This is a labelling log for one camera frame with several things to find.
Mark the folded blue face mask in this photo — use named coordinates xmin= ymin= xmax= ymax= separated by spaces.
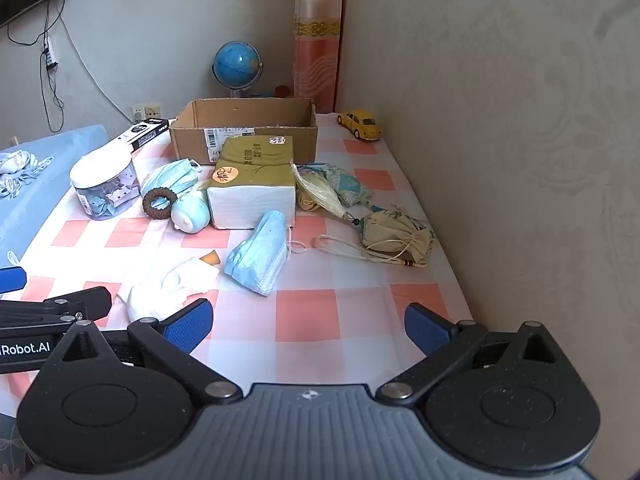
xmin=141 ymin=158 xmax=202 ymax=197

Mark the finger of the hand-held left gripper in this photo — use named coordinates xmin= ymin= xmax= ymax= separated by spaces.
xmin=0 ymin=266 xmax=27 ymax=294
xmin=0 ymin=286 xmax=113 ymax=331

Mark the cardboard box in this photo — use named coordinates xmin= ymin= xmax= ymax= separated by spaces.
xmin=168 ymin=98 xmax=320 ymax=166

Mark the brown bead bracelet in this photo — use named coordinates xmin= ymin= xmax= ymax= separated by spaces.
xmin=142 ymin=187 xmax=176 ymax=220

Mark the white and blue cloth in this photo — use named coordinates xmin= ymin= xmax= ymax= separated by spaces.
xmin=0 ymin=148 xmax=55 ymax=200

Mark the clear jar with white lid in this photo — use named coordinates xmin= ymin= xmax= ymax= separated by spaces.
xmin=69 ymin=147 xmax=141 ymax=222

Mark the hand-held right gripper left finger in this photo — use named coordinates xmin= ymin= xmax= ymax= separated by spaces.
xmin=37 ymin=298 xmax=243 ymax=405

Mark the black cable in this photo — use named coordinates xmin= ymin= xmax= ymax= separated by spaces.
xmin=6 ymin=0 xmax=67 ymax=134

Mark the yellow toy car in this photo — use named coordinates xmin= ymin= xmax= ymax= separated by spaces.
xmin=336 ymin=109 xmax=384 ymax=141

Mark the pink patterned curtain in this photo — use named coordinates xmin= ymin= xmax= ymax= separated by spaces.
xmin=294 ymin=0 xmax=346 ymax=114

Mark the blue globe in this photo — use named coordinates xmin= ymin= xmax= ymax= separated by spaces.
xmin=212 ymin=40 xmax=264 ymax=99

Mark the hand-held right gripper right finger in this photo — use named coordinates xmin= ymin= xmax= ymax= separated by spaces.
xmin=375 ymin=302 xmax=571 ymax=403

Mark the pack of blue masks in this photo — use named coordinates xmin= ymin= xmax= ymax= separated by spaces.
xmin=223 ymin=210 xmax=292 ymax=296

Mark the olive tissue pack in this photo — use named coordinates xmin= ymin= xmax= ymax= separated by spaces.
xmin=206 ymin=135 xmax=297 ymax=230

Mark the pale blue round pouch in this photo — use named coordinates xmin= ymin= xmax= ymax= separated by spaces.
xmin=171 ymin=192 xmax=210 ymax=235

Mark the pink checkered tablecloth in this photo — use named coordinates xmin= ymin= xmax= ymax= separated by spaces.
xmin=0 ymin=111 xmax=495 ymax=401

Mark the blue bed sheet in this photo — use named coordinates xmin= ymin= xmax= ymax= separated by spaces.
xmin=0 ymin=124 xmax=109 ymax=263

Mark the white cable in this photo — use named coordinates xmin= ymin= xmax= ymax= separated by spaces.
xmin=59 ymin=9 xmax=137 ymax=122

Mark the long black and white box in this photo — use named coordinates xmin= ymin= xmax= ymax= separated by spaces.
xmin=106 ymin=117 xmax=170 ymax=152

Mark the blue floral sachet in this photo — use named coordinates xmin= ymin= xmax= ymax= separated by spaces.
xmin=320 ymin=164 xmax=377 ymax=212

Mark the beige sachet with cream tassel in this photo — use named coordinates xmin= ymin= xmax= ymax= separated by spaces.
xmin=291 ymin=161 xmax=436 ymax=269

